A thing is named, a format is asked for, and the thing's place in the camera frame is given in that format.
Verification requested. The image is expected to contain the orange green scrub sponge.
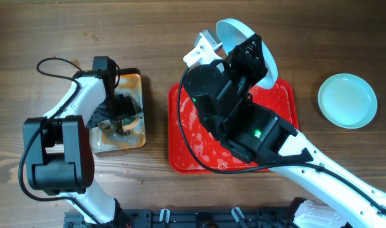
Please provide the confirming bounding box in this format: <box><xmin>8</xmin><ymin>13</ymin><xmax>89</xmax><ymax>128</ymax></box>
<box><xmin>121</xmin><ymin>117</ymin><xmax>140</xmax><ymax>131</ymax></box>

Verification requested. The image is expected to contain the white plate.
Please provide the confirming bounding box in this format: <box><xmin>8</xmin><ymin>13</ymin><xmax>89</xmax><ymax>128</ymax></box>
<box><xmin>317</xmin><ymin>73</ymin><xmax>378</xmax><ymax>129</ymax></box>
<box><xmin>216</xmin><ymin>18</ymin><xmax>278</xmax><ymax>89</ymax></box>

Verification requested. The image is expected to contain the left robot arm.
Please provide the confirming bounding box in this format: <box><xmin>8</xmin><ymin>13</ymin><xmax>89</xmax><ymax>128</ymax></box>
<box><xmin>18</xmin><ymin>56</ymin><xmax>137</xmax><ymax>227</ymax></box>

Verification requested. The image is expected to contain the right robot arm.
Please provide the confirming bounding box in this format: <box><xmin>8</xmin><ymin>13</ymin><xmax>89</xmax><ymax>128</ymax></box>
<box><xmin>180</xmin><ymin>34</ymin><xmax>386</xmax><ymax>227</ymax></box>

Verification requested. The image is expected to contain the black rimmed orange wash tray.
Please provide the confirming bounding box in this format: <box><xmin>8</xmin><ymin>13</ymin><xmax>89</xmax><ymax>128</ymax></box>
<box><xmin>87</xmin><ymin>68</ymin><xmax>146</xmax><ymax>153</ymax></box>

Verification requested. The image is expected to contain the red plastic tray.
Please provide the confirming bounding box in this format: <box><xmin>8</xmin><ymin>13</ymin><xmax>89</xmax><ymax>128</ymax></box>
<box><xmin>168</xmin><ymin>79</ymin><xmax>299</xmax><ymax>174</ymax></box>

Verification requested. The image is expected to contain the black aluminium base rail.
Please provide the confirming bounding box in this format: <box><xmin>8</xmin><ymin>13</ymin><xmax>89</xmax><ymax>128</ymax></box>
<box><xmin>63</xmin><ymin>207</ymin><xmax>295</xmax><ymax>228</ymax></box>

